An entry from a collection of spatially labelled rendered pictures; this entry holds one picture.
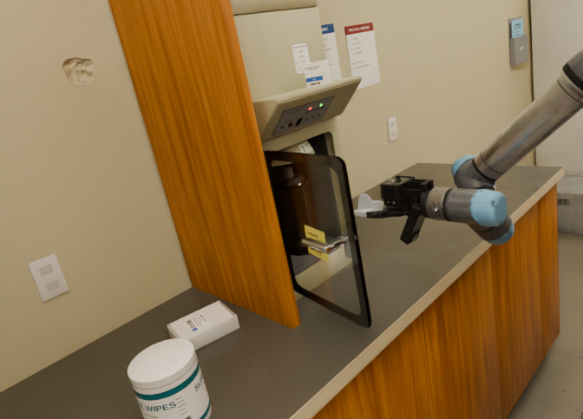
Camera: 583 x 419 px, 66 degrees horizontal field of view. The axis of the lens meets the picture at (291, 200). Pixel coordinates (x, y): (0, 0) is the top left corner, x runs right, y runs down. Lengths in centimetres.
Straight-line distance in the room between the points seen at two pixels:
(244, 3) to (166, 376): 84
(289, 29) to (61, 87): 63
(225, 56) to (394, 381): 90
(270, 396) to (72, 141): 85
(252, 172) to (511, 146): 57
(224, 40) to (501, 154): 65
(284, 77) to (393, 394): 88
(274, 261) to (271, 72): 48
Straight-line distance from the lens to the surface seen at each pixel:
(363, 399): 119
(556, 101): 104
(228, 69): 102
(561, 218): 382
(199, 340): 122
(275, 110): 105
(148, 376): 93
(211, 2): 104
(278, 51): 122
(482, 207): 99
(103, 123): 141
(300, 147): 128
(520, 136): 108
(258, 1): 120
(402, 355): 129
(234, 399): 104
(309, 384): 102
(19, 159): 135
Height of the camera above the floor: 159
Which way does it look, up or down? 17 degrees down
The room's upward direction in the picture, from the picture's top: 12 degrees counter-clockwise
